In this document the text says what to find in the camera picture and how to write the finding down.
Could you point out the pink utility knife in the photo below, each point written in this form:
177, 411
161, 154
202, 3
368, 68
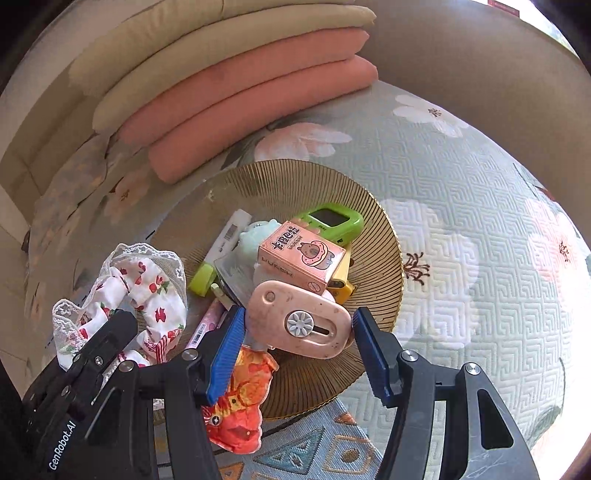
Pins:
300, 318

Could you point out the grey card package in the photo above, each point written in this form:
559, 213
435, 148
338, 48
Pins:
235, 277

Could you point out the yellow rectangular box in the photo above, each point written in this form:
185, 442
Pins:
342, 281

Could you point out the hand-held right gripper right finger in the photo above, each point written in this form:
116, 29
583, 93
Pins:
374, 355

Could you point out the orange fish pouch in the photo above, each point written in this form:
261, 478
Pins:
242, 401

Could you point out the white and green marker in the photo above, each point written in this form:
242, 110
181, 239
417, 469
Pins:
221, 249

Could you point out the green plastic device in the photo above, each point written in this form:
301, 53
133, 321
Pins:
330, 221

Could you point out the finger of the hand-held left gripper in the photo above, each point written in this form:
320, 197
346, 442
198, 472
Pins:
111, 341

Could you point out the pink folded quilt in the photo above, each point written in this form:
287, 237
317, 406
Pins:
258, 87

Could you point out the white floral lace scrunchie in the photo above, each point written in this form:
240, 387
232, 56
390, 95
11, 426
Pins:
143, 286

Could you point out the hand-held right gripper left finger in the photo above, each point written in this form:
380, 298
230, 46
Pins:
226, 355

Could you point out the beige folded quilt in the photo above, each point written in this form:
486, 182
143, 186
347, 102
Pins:
207, 41

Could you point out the golden ribbed plate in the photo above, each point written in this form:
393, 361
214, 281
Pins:
286, 194

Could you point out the floral quilted bed cover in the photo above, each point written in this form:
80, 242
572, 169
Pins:
461, 230

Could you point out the pink cartoon box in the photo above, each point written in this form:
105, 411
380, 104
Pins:
300, 256

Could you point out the three-colour plush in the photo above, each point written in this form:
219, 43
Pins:
254, 240

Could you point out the pink patterned pen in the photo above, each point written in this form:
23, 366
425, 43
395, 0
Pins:
205, 325

